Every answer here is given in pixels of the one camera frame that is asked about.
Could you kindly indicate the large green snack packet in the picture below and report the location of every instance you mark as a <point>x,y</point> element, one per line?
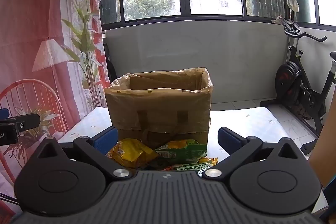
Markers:
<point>181,151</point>

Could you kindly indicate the printed red curtain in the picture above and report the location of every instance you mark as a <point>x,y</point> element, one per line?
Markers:
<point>39,29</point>

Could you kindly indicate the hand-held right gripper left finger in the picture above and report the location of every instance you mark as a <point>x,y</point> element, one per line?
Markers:
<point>105,138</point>

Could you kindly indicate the orange yellow snack packet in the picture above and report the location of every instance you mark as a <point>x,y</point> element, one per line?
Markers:
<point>210,160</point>

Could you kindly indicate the white hanging bag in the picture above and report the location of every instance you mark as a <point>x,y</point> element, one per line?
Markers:
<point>293,4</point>

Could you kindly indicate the person's right forearm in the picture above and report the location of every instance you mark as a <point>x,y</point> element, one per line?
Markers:
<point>325,140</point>

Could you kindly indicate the black exercise bike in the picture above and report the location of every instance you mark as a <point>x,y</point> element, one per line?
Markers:
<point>302,82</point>

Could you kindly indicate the grey washing machine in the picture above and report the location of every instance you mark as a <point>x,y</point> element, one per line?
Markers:
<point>110,64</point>

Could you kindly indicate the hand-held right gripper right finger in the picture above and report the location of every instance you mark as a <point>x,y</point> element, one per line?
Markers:
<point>228,138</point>

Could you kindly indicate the beige cloth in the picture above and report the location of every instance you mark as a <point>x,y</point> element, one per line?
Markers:
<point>278,20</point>

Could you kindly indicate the brown sandal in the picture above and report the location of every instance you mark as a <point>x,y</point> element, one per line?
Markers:
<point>303,112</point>

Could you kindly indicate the brown cardboard box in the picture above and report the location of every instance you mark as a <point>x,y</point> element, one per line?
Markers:
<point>162,106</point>

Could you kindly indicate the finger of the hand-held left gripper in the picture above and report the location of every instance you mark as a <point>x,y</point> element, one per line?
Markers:
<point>26,121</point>
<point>3,113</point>

